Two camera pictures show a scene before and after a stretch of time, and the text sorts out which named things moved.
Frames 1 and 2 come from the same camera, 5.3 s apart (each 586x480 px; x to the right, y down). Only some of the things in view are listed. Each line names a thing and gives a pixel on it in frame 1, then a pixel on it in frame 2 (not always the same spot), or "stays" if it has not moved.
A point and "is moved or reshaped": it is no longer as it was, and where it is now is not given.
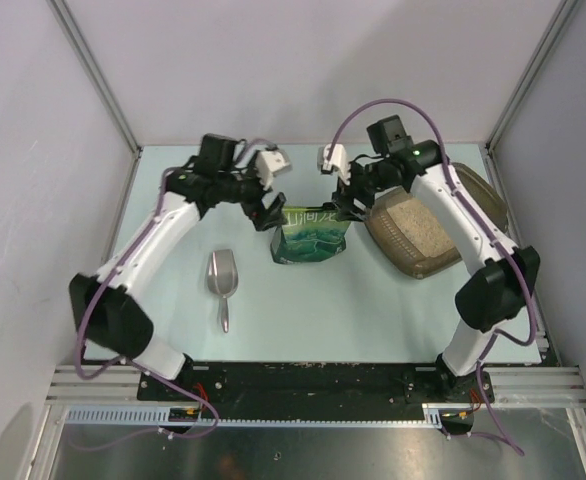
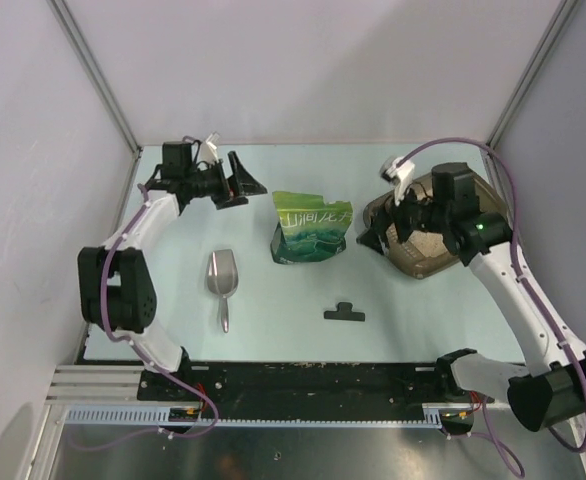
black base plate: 204,384 stays
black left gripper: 260,216 → 242,184
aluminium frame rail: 115,386 stays
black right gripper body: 366,182 → 413,214
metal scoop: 222,278 stays
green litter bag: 309,236 is moved or reshaped
